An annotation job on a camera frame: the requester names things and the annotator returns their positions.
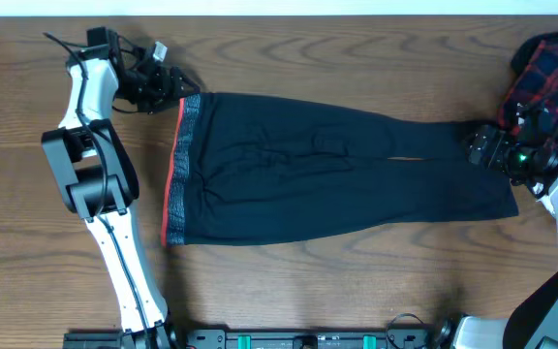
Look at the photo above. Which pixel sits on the red navy plaid garment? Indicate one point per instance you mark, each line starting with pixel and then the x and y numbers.
pixel 530 108

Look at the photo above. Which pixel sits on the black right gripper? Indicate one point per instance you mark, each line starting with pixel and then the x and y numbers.
pixel 485 134

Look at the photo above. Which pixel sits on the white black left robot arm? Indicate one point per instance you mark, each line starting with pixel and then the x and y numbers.
pixel 97 181

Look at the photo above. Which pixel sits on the black leggings red waistband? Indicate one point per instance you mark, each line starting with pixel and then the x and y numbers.
pixel 251 170

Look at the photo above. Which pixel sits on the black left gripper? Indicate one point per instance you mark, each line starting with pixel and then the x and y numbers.
pixel 162 94

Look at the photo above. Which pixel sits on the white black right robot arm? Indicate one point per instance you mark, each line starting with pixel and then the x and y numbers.
pixel 534 323

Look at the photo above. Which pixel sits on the black mounting rail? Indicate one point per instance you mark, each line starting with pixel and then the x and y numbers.
pixel 404 336

